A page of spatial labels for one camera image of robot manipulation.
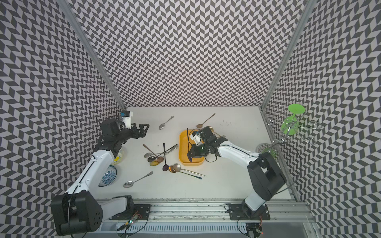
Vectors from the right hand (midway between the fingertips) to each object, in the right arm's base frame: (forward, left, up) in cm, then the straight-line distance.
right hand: (189, 157), depth 82 cm
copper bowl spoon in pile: (+2, +18, -7) cm, 20 cm away
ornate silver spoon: (+28, +22, -9) cm, 37 cm away
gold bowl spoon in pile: (0, +22, -8) cm, 23 cm away
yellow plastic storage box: (+13, +4, -8) cm, 16 cm away
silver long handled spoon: (-3, +8, -9) cm, 12 cm away
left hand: (+13, +26, +12) cm, 32 cm away
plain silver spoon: (-12, +33, -8) cm, 36 cm away
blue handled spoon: (-4, +11, -9) cm, 14 cm away
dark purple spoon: (-2, +15, -10) cm, 18 cm away
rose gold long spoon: (+29, -6, -9) cm, 31 cm away
